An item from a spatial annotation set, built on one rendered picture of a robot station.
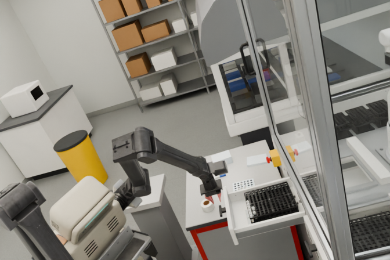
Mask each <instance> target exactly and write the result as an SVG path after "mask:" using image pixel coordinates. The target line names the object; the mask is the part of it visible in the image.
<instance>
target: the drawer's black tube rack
mask: <svg viewBox="0 0 390 260"><path fill-rule="evenodd" d="M285 183H286V184H285ZM282 184H283V185H282ZM278 185H279V186H278ZM286 185H287V186H286ZM267 188H268V189H267ZM275 188H276V189H275ZM263 189H264V190H263ZM256 191H257V192H256ZM263 191H264V192H263ZM252 192H253V193H254V194H253V193H252ZM247 194H248V198H249V201H250V205H251V209H252V207H254V208H255V210H252V212H253V211H255V212H256V214H255V215H254V214H253V213H252V214H253V217H254V222H252V221H251V224H252V223H257V222H261V221H265V220H268V219H273V218H277V217H280V216H284V215H288V214H293V213H296V212H299V209H298V205H297V203H296V200H295V198H294V196H293V194H292V191H291V189H290V187H289V185H288V183H287V182H283V183H278V184H276V185H271V186H268V187H263V188H260V189H256V190H252V191H250V192H247ZM255 216H256V217H255ZM255 218H257V219H255ZM250 220H251V219H250Z"/></svg>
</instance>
